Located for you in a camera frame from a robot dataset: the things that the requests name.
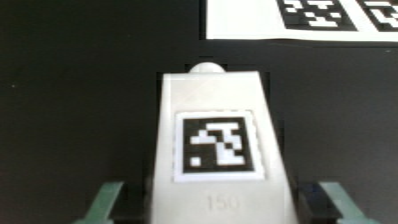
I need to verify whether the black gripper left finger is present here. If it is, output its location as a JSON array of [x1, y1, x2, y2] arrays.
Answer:
[[70, 181, 143, 224]]

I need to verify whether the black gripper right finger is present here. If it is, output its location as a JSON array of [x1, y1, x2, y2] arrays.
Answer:
[[296, 182, 379, 224]]

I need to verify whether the white stool leg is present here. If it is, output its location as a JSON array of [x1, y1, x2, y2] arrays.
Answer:
[[147, 62, 298, 224]]

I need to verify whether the white marker sheet with tags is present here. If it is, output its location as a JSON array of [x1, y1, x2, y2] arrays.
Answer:
[[205, 0, 398, 42]]

